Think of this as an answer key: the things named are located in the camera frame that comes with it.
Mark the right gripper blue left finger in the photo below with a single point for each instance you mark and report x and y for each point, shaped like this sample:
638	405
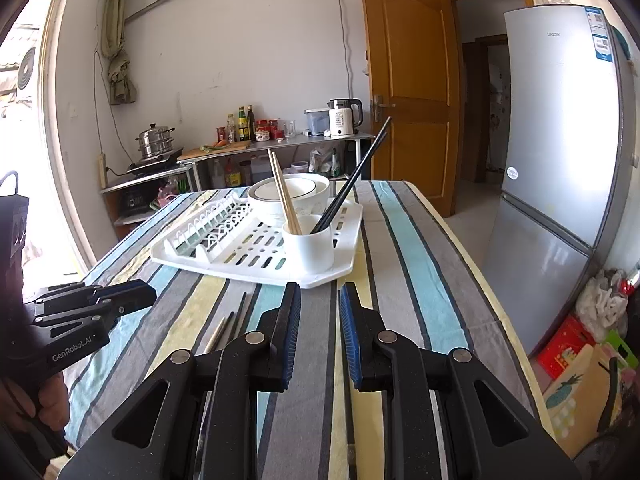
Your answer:
259	361

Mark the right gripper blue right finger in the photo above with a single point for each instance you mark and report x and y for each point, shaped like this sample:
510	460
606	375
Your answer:
380	360

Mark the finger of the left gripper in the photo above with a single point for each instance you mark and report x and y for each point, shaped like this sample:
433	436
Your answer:
115	299
61	298

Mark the metal kitchen shelf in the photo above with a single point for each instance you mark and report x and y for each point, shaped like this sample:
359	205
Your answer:
282	144

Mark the person left hand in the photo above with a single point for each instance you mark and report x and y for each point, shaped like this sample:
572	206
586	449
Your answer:
17	406

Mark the striped tablecloth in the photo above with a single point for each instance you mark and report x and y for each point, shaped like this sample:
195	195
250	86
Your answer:
409	267

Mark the white plastic dish rack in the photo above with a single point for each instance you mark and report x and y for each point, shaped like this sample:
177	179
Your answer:
227	239

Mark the white utensil cup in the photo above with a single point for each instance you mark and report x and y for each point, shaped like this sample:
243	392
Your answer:
308	253

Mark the induction cooker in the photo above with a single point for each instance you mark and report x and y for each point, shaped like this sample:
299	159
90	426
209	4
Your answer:
155	164

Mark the steel steamer pot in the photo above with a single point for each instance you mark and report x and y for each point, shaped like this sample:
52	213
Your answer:
155	141

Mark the white ceramic bowl stack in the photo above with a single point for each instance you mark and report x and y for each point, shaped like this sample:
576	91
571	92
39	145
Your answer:
309	194

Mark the white oil jug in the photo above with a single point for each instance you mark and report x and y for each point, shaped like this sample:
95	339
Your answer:
260	168

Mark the wooden cutting board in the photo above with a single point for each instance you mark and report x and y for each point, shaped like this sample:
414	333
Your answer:
206	150

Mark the red cardboard box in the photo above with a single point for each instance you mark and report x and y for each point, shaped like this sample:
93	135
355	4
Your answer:
563	347

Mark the green label oil bottle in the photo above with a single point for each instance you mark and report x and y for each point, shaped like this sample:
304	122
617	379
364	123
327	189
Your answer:
243	132

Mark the green curtain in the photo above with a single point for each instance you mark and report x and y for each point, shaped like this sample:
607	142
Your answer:
112	45

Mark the dark sauce bottle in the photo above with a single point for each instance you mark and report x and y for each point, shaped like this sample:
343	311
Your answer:
250	116

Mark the white plastic bag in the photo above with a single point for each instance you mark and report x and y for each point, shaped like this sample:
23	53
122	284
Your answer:
601	306

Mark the grey plastic container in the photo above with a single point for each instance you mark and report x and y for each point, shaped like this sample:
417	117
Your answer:
318	120

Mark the white electric kettle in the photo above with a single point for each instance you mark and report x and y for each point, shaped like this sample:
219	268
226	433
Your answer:
345	116

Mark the silver refrigerator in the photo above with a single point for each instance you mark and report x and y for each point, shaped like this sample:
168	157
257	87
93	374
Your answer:
568	163

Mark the wooden door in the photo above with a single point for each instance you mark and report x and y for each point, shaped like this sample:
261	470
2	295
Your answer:
414	77

